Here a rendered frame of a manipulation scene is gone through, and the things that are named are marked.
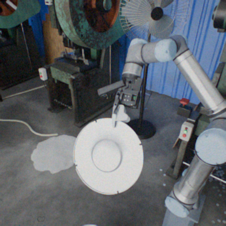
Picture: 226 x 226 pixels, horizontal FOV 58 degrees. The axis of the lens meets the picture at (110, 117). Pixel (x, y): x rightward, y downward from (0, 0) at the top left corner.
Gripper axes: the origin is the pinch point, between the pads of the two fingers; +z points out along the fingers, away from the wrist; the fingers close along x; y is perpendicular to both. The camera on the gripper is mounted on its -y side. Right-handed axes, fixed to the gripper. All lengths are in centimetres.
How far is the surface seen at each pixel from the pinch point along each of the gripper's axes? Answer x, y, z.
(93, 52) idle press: 135, -87, -96
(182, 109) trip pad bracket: 84, 26, -33
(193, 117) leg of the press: 88, 35, -29
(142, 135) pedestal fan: 158, -9, -13
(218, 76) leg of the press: 109, 49, -74
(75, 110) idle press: 140, -91, -22
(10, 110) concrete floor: 154, -195, -5
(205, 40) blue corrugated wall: 170, 37, -146
